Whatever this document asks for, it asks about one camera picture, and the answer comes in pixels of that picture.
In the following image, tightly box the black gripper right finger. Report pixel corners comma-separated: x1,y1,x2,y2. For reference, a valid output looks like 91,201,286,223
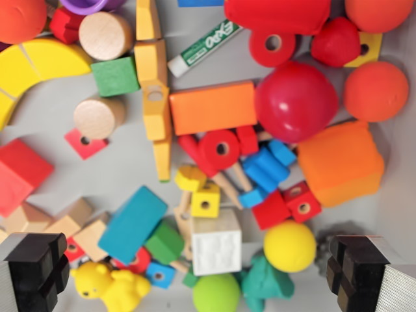
325,235,416,312

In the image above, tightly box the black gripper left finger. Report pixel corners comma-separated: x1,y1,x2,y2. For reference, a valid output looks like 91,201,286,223
0,232,71,312

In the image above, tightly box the grey plastic bin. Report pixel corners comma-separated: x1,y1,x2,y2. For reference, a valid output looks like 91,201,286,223
0,0,416,312

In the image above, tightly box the blue flat object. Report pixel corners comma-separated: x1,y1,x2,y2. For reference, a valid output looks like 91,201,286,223
177,0,226,8

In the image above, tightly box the natural wooden block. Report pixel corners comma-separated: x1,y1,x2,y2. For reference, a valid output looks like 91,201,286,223
0,202,55,243
72,212,112,263
43,197,94,239

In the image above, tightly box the small red block with hole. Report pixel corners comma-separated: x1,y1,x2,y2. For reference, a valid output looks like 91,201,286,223
64,236,87,264

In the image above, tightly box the dark grey soft toy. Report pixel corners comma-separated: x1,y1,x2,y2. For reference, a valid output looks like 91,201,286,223
315,220,358,278

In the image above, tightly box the yellow foam ball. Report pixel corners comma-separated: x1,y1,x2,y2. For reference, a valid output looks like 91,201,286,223
263,220,317,274

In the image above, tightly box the red embossed soft cube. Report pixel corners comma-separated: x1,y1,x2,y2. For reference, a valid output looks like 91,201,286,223
0,138,55,218

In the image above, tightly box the yellow rubber bear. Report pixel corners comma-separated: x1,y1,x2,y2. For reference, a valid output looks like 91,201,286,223
70,261,152,312

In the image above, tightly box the red cube with holes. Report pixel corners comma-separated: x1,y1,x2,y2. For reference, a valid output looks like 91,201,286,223
281,181,323,224

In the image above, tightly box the teal rubber figure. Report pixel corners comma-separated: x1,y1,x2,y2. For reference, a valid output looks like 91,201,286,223
239,254,295,310

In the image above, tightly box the orange soft cube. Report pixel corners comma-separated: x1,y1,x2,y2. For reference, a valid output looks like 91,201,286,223
297,120,385,209

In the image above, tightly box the blue rectangular wooden block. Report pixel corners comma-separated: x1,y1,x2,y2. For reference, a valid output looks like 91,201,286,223
97,185,169,266

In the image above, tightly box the flat red block with hole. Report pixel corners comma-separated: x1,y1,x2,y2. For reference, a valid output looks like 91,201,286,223
64,127,111,161

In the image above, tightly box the small blue wooden block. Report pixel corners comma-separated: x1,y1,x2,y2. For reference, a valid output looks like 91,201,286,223
237,188,269,209
267,139,298,166

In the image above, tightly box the blue cube with hole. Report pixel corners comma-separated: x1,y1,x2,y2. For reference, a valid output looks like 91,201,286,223
144,261,177,290

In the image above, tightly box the blue wooden bolt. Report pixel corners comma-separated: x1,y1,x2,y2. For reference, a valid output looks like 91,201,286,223
241,148,291,193

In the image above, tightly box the white embossed cube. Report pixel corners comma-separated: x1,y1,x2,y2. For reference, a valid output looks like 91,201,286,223
190,207,243,277

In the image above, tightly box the lime green foam ball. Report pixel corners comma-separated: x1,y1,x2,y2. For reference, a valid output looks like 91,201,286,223
192,272,242,312

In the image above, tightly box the natural wooden peg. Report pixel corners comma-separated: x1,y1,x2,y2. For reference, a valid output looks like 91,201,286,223
231,161,254,192
213,171,244,209

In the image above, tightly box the yellow banana tip piece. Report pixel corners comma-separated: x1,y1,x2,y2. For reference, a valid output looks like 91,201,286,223
0,92,18,131

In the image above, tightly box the wooden bar with holes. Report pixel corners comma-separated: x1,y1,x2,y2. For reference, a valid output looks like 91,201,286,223
173,190,195,261

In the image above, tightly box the natural wooden cylinder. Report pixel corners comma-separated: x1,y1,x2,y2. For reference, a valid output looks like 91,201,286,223
73,96,127,140
78,12,135,62

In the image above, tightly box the small green wooden block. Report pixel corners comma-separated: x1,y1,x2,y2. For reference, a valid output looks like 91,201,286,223
181,270,200,288

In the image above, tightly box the yellow-orange wedge with green tip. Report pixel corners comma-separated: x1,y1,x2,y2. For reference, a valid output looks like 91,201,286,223
152,135,173,183

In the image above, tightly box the yellow cube with hole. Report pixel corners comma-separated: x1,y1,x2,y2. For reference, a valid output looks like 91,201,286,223
190,185,222,218

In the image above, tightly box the small red wooden block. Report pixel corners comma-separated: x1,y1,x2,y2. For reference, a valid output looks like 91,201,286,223
235,125,260,156

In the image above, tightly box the orange foam ball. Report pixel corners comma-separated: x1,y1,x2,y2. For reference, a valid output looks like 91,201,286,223
343,61,410,124
0,0,48,45
344,0,414,34

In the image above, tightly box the crimson shiny ball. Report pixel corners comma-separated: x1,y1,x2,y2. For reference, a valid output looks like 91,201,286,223
254,61,340,144

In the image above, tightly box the yellow wooden nut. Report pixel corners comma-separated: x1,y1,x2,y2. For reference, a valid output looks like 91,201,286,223
174,165,208,192

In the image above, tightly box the red wooden cylinder with hole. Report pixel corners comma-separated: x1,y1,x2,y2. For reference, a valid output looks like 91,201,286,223
197,129,242,178

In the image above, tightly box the yellow-orange block with hole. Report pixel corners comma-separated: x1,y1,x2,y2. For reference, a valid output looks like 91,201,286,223
142,81,172,141

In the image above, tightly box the red wooden peg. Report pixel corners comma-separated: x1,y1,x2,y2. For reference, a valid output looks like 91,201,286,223
177,133,209,170

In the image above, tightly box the green wooden cube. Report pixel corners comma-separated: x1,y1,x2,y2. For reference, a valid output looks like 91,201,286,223
90,55,141,98

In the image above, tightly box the yellow banana stem piece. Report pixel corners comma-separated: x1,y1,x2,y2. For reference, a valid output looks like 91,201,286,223
21,36,94,79

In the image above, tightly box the orange rectangular wooden block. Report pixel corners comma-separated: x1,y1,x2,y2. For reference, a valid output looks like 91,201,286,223
168,80,259,137

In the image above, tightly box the yellow block with hole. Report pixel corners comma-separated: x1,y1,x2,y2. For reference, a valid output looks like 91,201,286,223
343,31,384,69

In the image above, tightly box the red soft heart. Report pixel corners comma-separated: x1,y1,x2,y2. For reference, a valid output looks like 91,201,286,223
310,16,362,68

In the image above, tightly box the yellow-orange wooden slice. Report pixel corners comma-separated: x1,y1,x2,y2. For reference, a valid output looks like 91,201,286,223
135,0,163,42
133,39,169,86

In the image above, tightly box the red notched wooden block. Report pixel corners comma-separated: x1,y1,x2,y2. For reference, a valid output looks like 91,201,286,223
48,8,86,45

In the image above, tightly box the purple plastic cup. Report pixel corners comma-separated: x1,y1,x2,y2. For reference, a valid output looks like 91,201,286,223
60,0,127,16

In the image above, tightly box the large red soft toy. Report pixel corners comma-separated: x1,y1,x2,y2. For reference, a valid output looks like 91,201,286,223
224,0,333,36

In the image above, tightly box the green Expo marker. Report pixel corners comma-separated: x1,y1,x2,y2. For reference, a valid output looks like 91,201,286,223
166,18,245,79

